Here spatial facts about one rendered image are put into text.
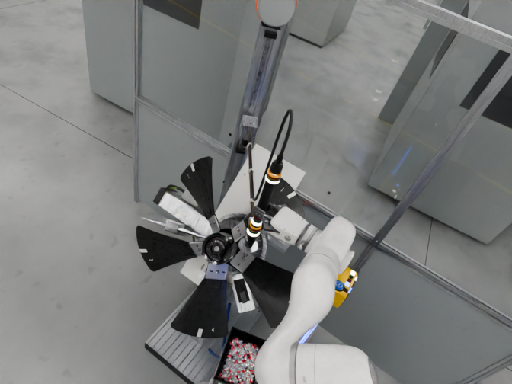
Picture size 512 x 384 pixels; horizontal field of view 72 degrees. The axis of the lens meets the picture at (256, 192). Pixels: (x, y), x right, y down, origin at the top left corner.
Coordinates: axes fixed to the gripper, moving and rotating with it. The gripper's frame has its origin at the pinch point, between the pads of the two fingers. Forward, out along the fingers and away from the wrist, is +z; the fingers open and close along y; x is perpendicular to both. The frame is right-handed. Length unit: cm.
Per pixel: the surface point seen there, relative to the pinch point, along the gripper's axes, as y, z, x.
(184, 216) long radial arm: 7, 34, -37
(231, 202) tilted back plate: 25.0, 22.2, -33.8
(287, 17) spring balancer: 59, 35, 37
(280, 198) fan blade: 18.3, 0.0, -9.1
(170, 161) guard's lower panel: 71, 95, -84
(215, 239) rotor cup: -3.3, 11.8, -24.3
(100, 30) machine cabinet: 149, 252, -72
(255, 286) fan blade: -5.7, -9.9, -30.7
